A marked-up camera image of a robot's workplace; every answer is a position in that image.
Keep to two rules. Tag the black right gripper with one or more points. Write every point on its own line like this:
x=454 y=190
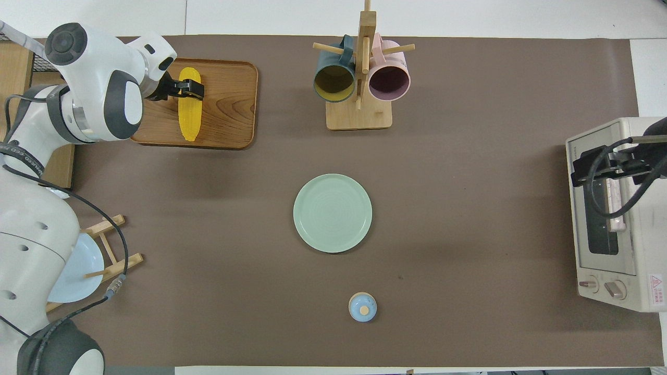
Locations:
x=651 y=156

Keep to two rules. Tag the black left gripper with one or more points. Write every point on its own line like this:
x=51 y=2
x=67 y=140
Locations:
x=168 y=83

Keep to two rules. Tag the yellow corn cob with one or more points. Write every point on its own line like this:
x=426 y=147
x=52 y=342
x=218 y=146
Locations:
x=190 y=120

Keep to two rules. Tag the pale green plate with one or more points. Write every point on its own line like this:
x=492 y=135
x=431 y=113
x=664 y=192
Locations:
x=332 y=213

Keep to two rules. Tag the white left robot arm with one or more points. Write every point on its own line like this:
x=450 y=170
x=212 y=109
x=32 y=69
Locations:
x=88 y=78

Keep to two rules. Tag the cream toaster oven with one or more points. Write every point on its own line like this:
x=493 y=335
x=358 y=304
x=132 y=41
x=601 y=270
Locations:
x=649 y=250

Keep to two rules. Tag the wooden tray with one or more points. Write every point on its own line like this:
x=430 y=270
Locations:
x=229 y=114

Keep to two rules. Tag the brown table mat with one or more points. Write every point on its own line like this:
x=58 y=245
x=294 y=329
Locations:
x=469 y=219

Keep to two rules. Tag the dark blue mug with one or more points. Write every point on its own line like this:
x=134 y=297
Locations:
x=333 y=83

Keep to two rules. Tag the wooden mug tree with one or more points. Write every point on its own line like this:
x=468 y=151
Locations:
x=359 y=117

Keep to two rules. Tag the wooden plate rack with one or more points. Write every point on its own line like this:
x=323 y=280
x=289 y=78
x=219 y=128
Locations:
x=125 y=262

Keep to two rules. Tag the light blue plate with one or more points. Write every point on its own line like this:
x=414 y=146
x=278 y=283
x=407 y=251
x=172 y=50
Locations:
x=83 y=263

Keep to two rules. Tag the pink mug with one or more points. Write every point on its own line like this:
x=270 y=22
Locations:
x=389 y=80

